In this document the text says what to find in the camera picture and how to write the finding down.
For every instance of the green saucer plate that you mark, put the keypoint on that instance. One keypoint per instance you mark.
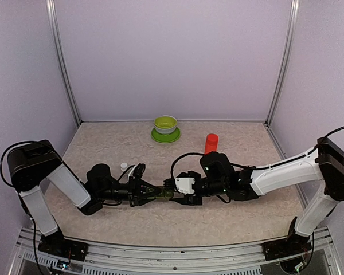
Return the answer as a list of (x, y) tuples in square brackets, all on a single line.
[(169, 138)]

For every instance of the aluminium frame post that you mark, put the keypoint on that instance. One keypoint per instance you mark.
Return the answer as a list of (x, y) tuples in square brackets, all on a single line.
[(52, 16), (290, 34)]

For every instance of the green weekly pill organizer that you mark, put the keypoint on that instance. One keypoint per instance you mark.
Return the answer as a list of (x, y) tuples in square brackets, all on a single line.
[(165, 195)]

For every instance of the front aluminium rail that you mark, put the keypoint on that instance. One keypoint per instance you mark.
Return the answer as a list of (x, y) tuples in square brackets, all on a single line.
[(241, 258)]

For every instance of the small white pill bottle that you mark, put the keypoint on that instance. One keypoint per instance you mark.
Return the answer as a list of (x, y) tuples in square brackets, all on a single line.
[(123, 166)]

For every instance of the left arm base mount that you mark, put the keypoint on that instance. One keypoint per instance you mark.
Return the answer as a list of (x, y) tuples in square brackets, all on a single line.
[(65, 248)]

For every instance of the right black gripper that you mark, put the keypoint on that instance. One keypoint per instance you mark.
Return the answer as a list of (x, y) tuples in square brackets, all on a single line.
[(187, 200)]

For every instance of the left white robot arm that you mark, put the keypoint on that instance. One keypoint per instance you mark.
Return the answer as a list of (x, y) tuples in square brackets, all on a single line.
[(31, 162)]

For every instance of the left aluminium frame post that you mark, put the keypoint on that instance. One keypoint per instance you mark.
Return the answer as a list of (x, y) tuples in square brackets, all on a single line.
[(52, 16)]

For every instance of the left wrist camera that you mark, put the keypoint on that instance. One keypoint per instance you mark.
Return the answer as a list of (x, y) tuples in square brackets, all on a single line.
[(136, 172)]

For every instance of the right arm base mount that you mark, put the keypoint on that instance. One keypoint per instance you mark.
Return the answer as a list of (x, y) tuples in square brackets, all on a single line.
[(282, 248)]

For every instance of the red pill bottle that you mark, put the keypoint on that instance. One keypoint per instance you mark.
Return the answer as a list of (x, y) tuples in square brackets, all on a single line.
[(211, 143)]

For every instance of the right aluminium frame post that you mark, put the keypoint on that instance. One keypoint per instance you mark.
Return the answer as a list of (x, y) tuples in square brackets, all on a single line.
[(290, 34)]

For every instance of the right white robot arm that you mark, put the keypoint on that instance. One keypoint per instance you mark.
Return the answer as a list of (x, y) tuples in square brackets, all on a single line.
[(323, 163)]

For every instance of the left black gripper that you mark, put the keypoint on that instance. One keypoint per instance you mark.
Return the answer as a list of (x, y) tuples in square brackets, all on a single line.
[(136, 190)]

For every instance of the green and white bowl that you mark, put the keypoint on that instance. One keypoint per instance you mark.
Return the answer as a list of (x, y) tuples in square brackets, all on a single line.
[(165, 124)]

